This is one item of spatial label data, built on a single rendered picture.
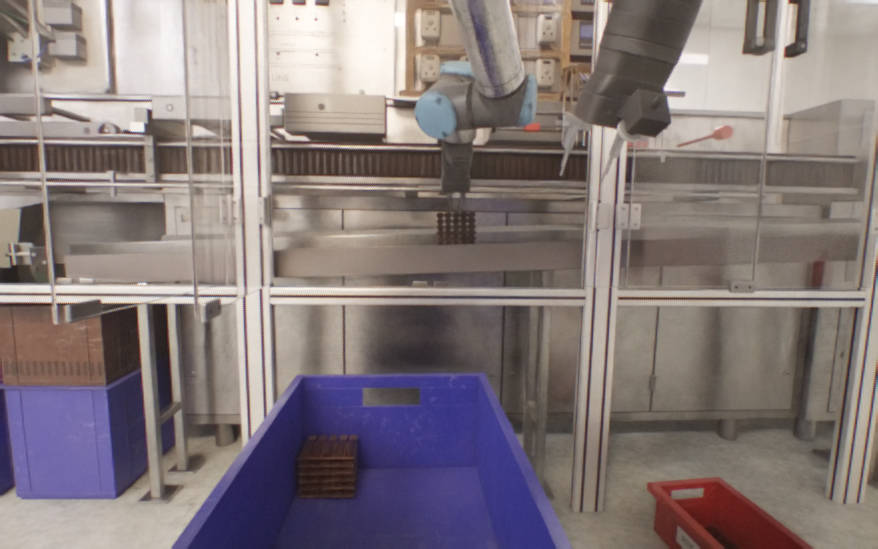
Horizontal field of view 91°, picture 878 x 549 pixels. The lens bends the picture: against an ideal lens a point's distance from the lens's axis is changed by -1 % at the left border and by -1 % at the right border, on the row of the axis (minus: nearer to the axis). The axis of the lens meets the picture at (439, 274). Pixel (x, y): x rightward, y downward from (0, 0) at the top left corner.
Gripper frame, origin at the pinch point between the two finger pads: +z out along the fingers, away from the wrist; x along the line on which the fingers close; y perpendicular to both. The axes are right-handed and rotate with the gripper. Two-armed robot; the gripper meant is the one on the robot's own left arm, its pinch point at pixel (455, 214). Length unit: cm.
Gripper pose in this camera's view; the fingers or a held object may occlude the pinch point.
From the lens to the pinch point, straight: 119.1
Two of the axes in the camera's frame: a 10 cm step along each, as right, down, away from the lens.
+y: -0.6, -6.7, 7.4
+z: -0.1, 7.5, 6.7
